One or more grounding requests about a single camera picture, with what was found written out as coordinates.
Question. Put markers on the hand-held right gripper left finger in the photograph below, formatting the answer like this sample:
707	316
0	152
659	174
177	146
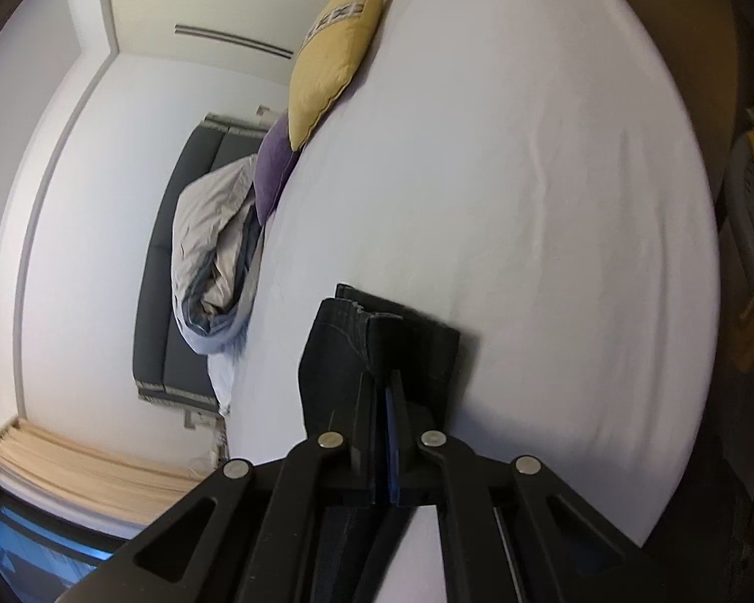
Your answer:
365	427

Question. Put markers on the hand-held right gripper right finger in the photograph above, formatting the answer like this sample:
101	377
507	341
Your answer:
394	433

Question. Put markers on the dark denim pants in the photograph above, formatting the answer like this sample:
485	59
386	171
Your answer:
352	352

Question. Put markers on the grey crumpled duvet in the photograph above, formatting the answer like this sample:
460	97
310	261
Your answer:
217	257

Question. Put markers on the white bed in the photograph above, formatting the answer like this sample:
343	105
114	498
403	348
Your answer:
509	213

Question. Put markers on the dark grey headboard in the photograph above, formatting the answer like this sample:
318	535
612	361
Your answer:
166	264

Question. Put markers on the purple pillow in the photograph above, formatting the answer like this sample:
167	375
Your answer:
276	166

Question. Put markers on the beige curtain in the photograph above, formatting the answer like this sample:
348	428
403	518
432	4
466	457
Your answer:
88	471

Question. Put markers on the yellow pillow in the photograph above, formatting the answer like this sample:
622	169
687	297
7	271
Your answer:
334	56

